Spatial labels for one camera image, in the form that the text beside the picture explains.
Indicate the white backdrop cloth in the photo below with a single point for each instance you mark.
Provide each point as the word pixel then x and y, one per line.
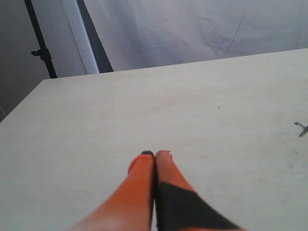
pixel 147 33

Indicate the black stand pole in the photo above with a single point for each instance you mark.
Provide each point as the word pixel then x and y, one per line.
pixel 43 52

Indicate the white vertical panel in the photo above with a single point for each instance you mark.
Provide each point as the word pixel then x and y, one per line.
pixel 81 38

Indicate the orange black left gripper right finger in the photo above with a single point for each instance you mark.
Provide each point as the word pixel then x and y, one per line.
pixel 178 206

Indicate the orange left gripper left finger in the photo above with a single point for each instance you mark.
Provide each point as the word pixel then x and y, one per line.
pixel 130 207

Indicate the black cross mark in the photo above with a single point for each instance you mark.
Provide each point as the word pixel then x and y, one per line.
pixel 304 129

